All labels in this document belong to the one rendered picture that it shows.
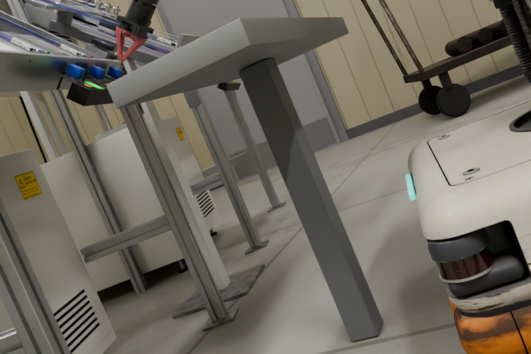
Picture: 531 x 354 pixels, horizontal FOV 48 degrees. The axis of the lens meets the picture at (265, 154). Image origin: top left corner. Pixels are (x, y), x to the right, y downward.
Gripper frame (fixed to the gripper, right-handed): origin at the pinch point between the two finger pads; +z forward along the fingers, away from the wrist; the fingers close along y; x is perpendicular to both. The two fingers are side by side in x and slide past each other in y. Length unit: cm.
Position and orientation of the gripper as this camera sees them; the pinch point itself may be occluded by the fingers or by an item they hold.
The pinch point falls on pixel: (122, 58)
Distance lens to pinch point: 150.2
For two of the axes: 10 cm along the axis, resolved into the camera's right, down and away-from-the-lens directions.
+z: -4.2, 8.9, 1.8
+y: -1.2, 1.4, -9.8
